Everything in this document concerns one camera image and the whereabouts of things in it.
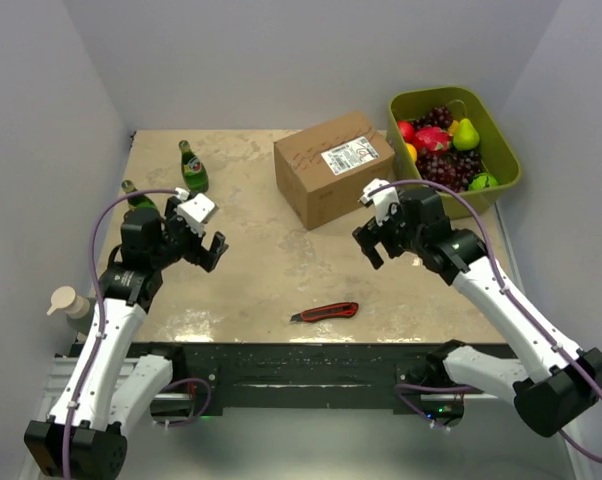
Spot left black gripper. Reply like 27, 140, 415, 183
151, 197, 227, 271

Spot red black utility knife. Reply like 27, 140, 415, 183
290, 302, 359, 323

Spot brown cardboard express box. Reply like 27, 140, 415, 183
273, 111, 394, 230

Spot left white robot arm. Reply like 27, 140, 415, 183
24, 188, 228, 479

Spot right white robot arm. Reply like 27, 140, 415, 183
353, 179, 602, 437

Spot far green glass bottle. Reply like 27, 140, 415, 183
178, 140, 209, 193

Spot green glass bottle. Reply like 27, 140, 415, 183
178, 140, 209, 193
121, 179, 158, 212

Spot white shipping label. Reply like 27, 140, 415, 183
321, 136, 379, 176

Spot near green glass bottle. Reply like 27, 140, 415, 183
121, 179, 158, 212

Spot orange fruit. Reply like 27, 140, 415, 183
405, 142, 418, 163

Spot lower dark grape bunch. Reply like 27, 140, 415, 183
416, 149, 485, 193

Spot dark grape bunch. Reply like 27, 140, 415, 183
411, 105, 454, 131
416, 149, 485, 193

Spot red apple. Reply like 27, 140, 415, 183
396, 120, 415, 143

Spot pink dragon fruit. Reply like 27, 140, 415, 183
412, 126, 452, 154

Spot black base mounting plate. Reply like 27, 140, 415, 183
69, 341, 520, 418

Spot green round fruit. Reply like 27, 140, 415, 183
468, 172, 500, 191

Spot beige pump dispenser bottle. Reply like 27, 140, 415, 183
46, 286, 96, 336

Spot green pear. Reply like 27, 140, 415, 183
452, 118, 480, 151

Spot upper dark grape bunch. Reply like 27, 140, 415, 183
411, 105, 454, 131

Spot green plastic fruit bin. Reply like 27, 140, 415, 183
386, 86, 522, 213

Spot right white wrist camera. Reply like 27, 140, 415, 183
359, 179, 399, 226

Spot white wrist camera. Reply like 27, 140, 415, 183
175, 188, 217, 238
359, 179, 399, 226

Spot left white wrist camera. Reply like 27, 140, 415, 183
175, 188, 217, 238

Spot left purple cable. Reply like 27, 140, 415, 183
60, 187, 182, 480

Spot purple cable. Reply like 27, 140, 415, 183
368, 178, 602, 465
60, 187, 182, 480

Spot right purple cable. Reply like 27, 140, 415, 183
368, 178, 602, 465

